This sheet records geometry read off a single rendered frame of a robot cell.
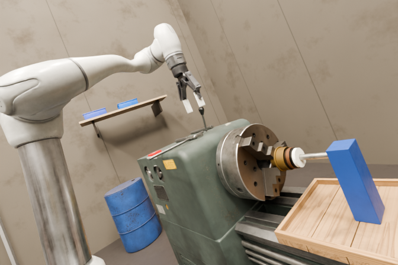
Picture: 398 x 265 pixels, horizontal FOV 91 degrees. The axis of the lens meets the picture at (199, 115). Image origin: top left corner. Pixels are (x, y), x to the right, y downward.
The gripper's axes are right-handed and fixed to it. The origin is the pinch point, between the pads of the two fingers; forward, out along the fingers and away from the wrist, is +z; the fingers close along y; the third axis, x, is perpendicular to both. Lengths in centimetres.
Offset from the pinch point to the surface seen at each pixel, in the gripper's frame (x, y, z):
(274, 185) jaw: 7.5, 21.4, 40.5
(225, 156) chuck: -2.6, 13.1, 23.7
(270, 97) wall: 228, -160, 19
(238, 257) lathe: -11, 5, 64
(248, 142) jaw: 3.9, 21.4, 21.2
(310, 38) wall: 227, -62, -35
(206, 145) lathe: -3.4, 2.9, 17.8
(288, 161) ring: 10.1, 30.3, 31.5
